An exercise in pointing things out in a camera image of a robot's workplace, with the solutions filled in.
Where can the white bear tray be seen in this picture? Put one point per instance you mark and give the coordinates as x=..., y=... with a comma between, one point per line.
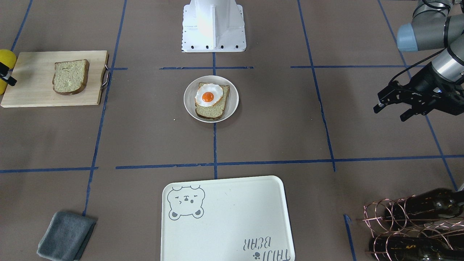
x=235, y=219

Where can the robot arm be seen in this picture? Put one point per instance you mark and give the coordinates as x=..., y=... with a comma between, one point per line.
x=432, y=27

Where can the wooden cutting board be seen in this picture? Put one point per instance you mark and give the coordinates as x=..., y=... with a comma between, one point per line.
x=34, y=73

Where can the metal cutting board handle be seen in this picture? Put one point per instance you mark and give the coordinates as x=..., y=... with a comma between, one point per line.
x=105, y=77

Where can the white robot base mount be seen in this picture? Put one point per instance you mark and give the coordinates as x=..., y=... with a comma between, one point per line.
x=213, y=26

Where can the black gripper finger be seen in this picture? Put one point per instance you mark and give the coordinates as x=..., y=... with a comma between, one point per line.
x=5, y=75

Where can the dark wine bottle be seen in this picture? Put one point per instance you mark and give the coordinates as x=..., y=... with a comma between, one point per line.
x=397, y=248
x=435, y=205

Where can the dark wine bottle upper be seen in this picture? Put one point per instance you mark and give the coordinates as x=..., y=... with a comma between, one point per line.
x=435, y=205

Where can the dark wine bottle lower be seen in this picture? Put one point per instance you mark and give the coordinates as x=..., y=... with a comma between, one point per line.
x=397, y=248

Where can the yellow round object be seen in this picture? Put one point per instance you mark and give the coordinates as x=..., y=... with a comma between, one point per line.
x=8, y=58

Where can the grey folded cloth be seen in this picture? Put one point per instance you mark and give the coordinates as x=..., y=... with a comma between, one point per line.
x=66, y=237

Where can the white round plate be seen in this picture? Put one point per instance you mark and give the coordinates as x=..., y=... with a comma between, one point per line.
x=190, y=92

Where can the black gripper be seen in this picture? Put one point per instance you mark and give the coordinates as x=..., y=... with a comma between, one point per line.
x=423, y=82

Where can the copper wire wine rack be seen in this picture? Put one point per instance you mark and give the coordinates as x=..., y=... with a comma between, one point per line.
x=426, y=227

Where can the fried egg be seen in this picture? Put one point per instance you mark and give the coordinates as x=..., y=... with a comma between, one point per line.
x=208, y=94

